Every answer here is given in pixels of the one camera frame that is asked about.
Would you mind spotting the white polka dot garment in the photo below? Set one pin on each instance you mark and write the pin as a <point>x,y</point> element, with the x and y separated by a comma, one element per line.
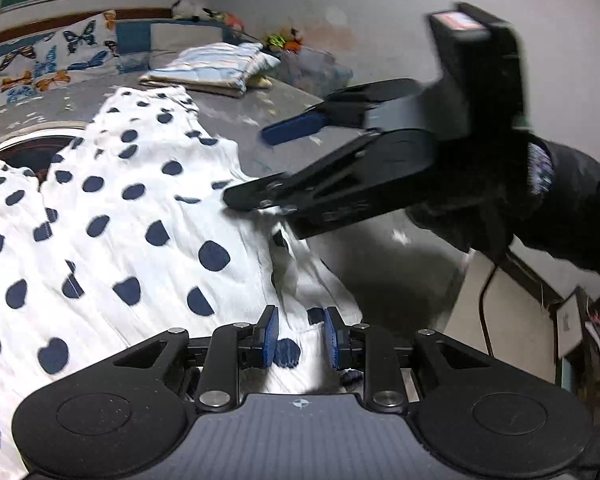
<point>130,240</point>

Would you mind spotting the orange pink plush toy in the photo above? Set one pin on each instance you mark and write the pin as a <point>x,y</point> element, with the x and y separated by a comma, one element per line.
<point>234,21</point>

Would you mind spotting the person's right forearm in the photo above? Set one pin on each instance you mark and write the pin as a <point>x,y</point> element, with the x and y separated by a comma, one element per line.
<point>575,205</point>

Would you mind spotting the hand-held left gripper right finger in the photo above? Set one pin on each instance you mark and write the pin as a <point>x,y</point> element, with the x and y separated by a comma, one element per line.
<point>332,341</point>

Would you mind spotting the black and white plush toy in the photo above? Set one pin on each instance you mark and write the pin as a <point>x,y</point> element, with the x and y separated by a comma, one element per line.
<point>190,9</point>

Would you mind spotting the beige folded garment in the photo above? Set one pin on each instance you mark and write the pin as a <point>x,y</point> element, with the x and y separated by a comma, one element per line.
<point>190,85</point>

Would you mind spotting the round black induction cooker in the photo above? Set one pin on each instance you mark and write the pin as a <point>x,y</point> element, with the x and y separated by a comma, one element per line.
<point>25,152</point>

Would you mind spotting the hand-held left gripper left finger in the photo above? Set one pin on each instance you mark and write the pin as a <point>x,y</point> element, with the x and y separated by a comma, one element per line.
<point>270,338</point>

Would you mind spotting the striped folded garment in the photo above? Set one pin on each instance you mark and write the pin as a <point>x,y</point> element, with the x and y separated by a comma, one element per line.
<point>215,62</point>

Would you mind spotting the butterfly print pillow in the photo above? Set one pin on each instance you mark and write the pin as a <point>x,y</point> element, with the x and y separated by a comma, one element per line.
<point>35,65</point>

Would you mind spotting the person's right hand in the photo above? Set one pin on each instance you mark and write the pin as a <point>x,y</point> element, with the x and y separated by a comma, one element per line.
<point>470,220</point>

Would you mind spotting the clear plastic container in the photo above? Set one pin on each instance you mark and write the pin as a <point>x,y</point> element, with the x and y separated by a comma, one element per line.
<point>320,70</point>

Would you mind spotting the orange green toy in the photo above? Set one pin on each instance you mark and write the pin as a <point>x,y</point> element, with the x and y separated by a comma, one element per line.
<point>285,40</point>

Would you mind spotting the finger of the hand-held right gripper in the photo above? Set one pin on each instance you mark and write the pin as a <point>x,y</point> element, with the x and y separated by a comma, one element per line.
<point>370,175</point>
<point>295,127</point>

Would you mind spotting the beige cushion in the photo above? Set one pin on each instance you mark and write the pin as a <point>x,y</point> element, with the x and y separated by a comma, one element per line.
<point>135,35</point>

